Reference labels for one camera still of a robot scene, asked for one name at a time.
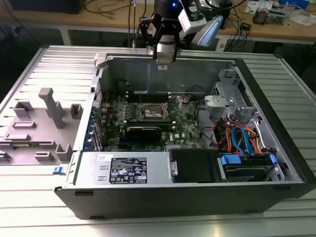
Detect copper finned cooler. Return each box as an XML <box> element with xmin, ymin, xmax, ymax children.
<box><xmin>253</xmin><ymin>7</ymin><xmax>270</xmax><ymax>25</ymax></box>

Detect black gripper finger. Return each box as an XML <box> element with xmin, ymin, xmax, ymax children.
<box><xmin>171</xmin><ymin>23</ymin><xmax>183</xmax><ymax>62</ymax></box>
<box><xmin>138</xmin><ymin>16</ymin><xmax>161</xmax><ymax>61</ymax></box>

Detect metal socket cover frame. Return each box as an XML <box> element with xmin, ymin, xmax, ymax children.
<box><xmin>162</xmin><ymin>95</ymin><xmax>185</xmax><ymax>117</ymax></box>

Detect silver power supply unit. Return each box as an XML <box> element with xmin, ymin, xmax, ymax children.
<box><xmin>74</xmin><ymin>151</ymin><xmax>171</xmax><ymax>185</ymax></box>

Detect thin black looped cable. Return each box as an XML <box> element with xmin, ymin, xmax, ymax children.
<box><xmin>186</xmin><ymin>84</ymin><xmax>207</xmax><ymax>97</ymax></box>

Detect red orange power wire bundle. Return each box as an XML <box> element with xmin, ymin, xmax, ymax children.
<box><xmin>213</xmin><ymin>118</ymin><xmax>265</xmax><ymax>155</ymax></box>

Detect CPU socket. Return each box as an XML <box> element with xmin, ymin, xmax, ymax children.
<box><xmin>140</xmin><ymin>102</ymin><xmax>165</xmax><ymax>119</ymax></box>

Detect grey electronics box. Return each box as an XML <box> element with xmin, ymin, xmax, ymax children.
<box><xmin>268</xmin><ymin>8</ymin><xmax>287</xmax><ymax>25</ymax></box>

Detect blue flat data wire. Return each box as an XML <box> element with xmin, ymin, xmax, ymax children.
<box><xmin>231</xmin><ymin>125</ymin><xmax>256</xmax><ymax>157</ymax></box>

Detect black graphics card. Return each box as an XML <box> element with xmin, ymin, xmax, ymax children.
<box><xmin>125</xmin><ymin>125</ymin><xmax>163</xmax><ymax>142</ymax></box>

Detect white paper sheets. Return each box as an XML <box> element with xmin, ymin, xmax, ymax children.
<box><xmin>288</xmin><ymin>14</ymin><xmax>316</xmax><ymax>27</ymax></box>

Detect wooden desk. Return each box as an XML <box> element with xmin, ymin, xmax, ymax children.
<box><xmin>0</xmin><ymin>0</ymin><xmax>316</xmax><ymax>41</ymax></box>

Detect silver metal latch handle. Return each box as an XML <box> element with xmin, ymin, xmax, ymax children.
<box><xmin>167</xmin><ymin>159</ymin><xmax>178</xmax><ymax>176</ymax></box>

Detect silver CPU chip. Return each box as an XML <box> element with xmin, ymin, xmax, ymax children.
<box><xmin>156</xmin><ymin>55</ymin><xmax>174</xmax><ymax>66</ymax></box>

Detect green motherboard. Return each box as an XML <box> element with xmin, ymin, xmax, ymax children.
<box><xmin>100</xmin><ymin>95</ymin><xmax>216</xmax><ymax>153</ymax></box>

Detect hard disk blue carrier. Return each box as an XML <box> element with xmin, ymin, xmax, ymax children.
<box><xmin>217</xmin><ymin>153</ymin><xmax>277</xmax><ymax>182</ymax></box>

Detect black upright device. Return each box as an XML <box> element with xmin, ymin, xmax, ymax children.
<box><xmin>218</xmin><ymin>8</ymin><xmax>234</xmax><ymax>30</ymax></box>

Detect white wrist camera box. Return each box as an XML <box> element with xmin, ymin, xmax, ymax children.
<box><xmin>177</xmin><ymin>6</ymin><xmax>207</xmax><ymax>34</ymax></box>

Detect silver metal drive cage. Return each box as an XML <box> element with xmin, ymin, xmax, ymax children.
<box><xmin>203</xmin><ymin>68</ymin><xmax>262</xmax><ymax>129</ymax></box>

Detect grey parts rack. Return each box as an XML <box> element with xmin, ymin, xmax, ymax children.
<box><xmin>0</xmin><ymin>87</ymin><xmax>83</xmax><ymax>166</ymax></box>

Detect black open PC case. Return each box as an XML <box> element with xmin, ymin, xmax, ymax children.
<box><xmin>53</xmin><ymin>52</ymin><xmax>316</xmax><ymax>221</ymax></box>

